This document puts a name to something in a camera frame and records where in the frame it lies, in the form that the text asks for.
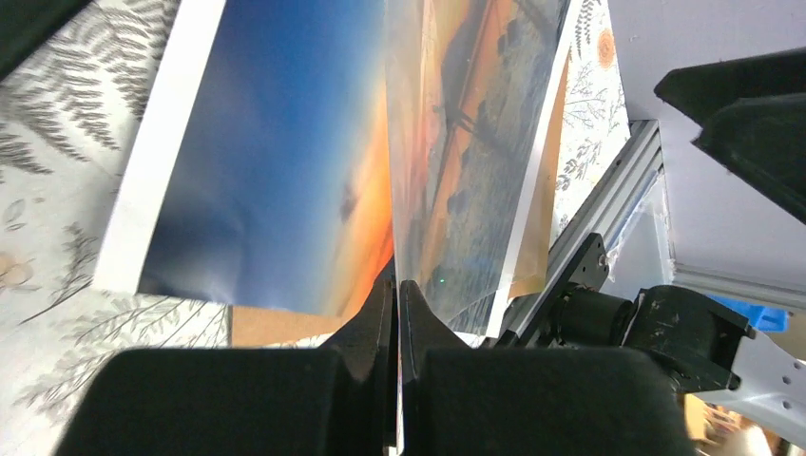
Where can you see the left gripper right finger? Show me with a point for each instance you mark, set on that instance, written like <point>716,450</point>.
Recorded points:
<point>432,408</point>

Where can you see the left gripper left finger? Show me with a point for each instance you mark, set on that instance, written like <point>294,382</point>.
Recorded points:
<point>365,399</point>

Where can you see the sunset landscape photo print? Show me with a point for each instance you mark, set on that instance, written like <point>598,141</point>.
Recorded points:
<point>291,150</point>

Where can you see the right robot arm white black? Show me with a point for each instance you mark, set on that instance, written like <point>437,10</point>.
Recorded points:
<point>751,113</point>

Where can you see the blue yellow toy car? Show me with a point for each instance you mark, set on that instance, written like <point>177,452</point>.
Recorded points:
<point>762,318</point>

